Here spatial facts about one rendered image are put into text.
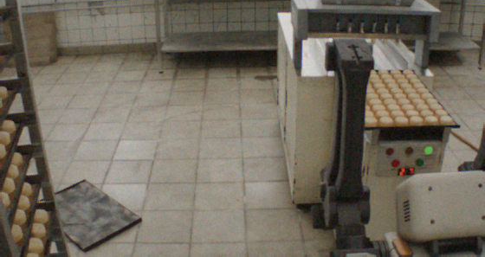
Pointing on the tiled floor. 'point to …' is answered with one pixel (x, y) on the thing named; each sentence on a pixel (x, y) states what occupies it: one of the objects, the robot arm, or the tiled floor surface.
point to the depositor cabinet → (312, 112)
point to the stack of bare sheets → (92, 215)
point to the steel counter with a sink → (250, 40)
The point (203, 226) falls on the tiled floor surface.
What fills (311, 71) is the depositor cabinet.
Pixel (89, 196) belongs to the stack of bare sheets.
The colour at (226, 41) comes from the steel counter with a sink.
